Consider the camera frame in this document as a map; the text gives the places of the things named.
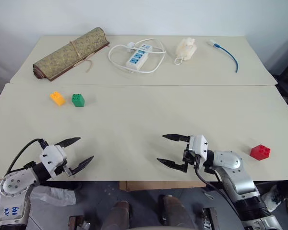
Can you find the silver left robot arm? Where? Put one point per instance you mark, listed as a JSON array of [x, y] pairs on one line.
[[13, 187]]

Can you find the white bag with dark contents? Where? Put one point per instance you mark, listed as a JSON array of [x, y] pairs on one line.
[[282, 196]]

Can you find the green toy brick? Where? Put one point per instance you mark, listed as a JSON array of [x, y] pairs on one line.
[[78, 101]]

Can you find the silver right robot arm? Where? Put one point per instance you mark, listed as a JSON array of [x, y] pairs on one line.
[[237, 175]]

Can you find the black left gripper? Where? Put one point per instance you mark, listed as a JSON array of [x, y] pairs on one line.
[[61, 168]]

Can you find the clear crumpled plastic bag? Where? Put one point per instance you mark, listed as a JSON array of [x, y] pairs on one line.
[[55, 195]]

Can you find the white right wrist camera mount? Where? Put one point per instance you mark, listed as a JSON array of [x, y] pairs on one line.
[[198, 146]]

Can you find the red toy brick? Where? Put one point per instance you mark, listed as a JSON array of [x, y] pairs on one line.
[[259, 153]]

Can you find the dark metal bracket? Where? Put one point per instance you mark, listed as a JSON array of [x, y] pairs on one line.
[[75, 222], [210, 219]]

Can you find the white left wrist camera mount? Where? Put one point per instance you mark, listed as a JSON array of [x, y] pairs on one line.
[[52, 155]]

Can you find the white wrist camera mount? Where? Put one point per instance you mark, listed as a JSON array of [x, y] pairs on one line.
[[52, 155], [198, 146]]

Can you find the rolled bamboo scroll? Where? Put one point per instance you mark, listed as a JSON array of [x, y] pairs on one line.
[[69, 55]]

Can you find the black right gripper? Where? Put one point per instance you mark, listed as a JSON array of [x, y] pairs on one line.
[[188, 157]]

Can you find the dark brown rounded shape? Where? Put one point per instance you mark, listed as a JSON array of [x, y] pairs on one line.
[[176, 213], [116, 215]]

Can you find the yellow toy brick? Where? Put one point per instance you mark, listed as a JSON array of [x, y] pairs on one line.
[[58, 98]]

